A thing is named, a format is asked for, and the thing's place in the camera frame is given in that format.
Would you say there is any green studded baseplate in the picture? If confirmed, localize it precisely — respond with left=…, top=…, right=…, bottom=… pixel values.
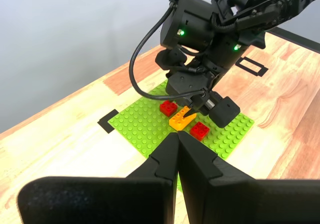
left=108, top=79, right=255, bottom=192

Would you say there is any red toy brick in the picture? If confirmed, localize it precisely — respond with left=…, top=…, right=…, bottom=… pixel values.
left=189, top=121, right=210, bottom=142
left=159, top=100, right=179, bottom=117

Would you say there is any black table edge strip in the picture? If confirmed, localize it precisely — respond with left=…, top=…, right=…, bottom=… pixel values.
left=268, top=26, right=320, bottom=54

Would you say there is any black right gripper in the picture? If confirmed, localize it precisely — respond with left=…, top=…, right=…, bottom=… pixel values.
left=154, top=32, right=266, bottom=129

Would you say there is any yellow toy brick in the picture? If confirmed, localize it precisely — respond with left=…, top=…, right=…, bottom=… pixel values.
left=168, top=105, right=198, bottom=131

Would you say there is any black tape rectangle marker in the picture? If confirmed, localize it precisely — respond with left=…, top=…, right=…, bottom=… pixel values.
left=234, top=56, right=270, bottom=78

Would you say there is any smooth black camera cable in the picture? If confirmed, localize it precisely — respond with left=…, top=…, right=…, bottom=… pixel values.
left=128, top=0, right=208, bottom=100

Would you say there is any black tape corner marker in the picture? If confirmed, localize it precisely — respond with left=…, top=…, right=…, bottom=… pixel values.
left=97, top=108, right=120, bottom=135

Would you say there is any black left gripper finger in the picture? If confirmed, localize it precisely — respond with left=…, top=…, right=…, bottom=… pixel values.
left=17, top=132, right=180, bottom=224
left=177, top=130, right=320, bottom=224

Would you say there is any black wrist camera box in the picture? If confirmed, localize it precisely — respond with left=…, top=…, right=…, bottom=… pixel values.
left=165, top=70, right=215, bottom=104

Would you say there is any black corrugated cable sleeve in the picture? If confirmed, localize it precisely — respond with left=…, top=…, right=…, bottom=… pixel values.
left=211, top=0, right=286, bottom=32

